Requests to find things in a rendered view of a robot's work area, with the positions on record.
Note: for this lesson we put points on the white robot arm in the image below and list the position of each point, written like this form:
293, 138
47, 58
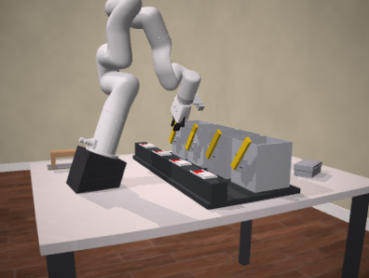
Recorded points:
122, 88

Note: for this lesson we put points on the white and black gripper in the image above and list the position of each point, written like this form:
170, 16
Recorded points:
180, 114

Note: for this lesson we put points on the grey flat case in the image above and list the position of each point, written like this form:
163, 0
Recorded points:
307, 168

